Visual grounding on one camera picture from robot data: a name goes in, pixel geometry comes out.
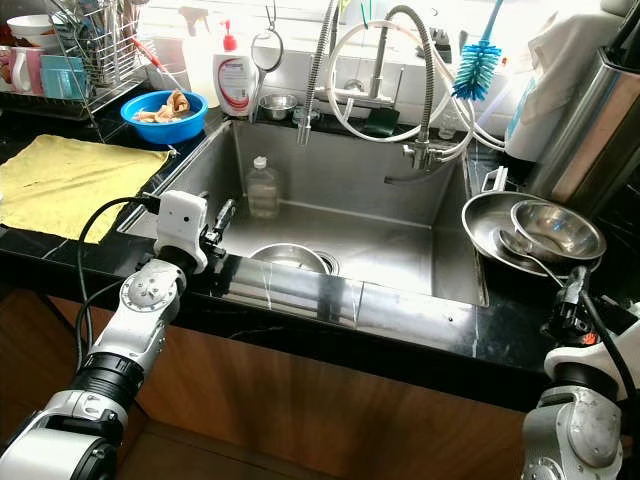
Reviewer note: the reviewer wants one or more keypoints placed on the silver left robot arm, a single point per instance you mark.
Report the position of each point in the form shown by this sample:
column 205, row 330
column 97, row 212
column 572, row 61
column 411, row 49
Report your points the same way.
column 140, row 335

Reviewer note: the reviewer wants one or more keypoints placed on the blue plastic basin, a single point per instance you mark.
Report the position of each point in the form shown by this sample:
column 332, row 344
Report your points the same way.
column 180, row 130

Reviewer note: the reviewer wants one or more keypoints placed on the red white brush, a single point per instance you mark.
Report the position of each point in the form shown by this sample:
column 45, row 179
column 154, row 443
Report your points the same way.
column 147, row 55

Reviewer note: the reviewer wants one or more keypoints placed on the brown wood cabinet front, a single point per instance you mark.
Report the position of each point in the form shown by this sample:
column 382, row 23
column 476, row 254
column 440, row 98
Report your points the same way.
column 310, row 410

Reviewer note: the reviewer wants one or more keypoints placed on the steel spoon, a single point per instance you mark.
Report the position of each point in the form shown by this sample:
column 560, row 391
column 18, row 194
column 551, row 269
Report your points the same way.
column 520, row 248

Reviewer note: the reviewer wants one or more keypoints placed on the round steel mesh strainer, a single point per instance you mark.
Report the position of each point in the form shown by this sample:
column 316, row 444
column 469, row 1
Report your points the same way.
column 267, row 50

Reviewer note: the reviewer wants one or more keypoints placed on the spring gooseneck faucet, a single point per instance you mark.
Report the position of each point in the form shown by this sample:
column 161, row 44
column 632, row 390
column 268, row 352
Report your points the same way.
column 430, row 80

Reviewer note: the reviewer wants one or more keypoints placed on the blue bottle brush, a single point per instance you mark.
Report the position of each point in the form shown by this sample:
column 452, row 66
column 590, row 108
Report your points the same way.
column 475, row 68

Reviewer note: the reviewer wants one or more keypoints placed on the green sponge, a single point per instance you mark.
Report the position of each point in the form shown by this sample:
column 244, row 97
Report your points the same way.
column 381, row 120

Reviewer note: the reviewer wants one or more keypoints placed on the white plastic clip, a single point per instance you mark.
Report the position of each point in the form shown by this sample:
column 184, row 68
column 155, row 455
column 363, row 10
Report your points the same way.
column 495, row 182

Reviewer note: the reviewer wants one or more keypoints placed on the white plastic container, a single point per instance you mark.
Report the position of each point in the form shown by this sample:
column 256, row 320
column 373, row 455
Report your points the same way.
column 560, row 80

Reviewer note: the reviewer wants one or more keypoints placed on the chrome faucet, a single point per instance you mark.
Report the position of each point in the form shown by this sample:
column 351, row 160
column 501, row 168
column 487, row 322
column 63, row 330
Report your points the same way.
column 378, row 65

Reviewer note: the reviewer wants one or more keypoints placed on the yellow cloth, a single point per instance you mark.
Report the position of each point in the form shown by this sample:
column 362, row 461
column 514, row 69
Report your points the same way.
column 70, row 185

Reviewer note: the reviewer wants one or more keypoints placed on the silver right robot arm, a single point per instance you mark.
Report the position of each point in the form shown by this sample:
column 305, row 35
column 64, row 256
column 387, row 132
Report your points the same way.
column 575, row 430

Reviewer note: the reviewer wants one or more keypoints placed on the clear spray bottle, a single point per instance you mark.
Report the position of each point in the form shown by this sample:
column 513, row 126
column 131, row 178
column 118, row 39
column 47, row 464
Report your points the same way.
column 198, row 65

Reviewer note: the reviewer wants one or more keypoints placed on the white soap bottle red pump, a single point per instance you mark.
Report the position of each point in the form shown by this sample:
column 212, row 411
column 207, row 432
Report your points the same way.
column 235, row 85

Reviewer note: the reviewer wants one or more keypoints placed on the white printed mug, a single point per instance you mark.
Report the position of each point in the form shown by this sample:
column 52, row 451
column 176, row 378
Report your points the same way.
column 7, row 75

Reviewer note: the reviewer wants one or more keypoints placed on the stainless steel sink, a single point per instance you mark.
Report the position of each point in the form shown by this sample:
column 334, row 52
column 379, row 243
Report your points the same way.
column 370, row 225

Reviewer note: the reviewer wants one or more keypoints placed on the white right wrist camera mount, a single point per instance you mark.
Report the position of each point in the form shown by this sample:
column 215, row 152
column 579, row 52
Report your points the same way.
column 575, row 355

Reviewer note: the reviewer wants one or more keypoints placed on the pink mug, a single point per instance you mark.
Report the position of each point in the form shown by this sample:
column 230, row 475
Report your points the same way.
column 30, row 72

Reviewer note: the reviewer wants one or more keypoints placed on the clear plastic bottle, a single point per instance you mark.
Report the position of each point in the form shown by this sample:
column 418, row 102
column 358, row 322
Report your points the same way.
column 263, row 190

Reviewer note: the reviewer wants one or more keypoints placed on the brown food scraps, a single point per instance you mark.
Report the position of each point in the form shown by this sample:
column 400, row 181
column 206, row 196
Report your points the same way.
column 175, row 103

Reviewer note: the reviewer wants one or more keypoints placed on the tall steel pot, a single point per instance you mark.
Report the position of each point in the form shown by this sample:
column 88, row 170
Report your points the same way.
column 590, row 140

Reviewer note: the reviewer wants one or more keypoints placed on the teal plastic container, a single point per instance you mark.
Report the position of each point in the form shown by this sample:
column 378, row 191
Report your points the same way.
column 65, row 80

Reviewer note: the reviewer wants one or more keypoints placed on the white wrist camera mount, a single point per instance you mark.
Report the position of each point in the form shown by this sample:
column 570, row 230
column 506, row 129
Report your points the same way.
column 575, row 355
column 182, row 222

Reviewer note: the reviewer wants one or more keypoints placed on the round steel dish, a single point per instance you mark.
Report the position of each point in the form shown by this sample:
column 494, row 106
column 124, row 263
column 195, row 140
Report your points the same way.
column 290, row 256

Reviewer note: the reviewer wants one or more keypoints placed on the white bowl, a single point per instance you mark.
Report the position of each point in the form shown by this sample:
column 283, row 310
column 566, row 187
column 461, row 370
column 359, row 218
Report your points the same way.
column 28, row 25

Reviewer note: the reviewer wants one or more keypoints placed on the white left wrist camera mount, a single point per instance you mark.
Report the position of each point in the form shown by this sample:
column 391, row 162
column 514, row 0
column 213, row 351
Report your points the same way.
column 182, row 222

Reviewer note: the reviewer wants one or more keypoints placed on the wide steel bowl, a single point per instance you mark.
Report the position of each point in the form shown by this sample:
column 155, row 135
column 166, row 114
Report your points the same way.
column 480, row 230

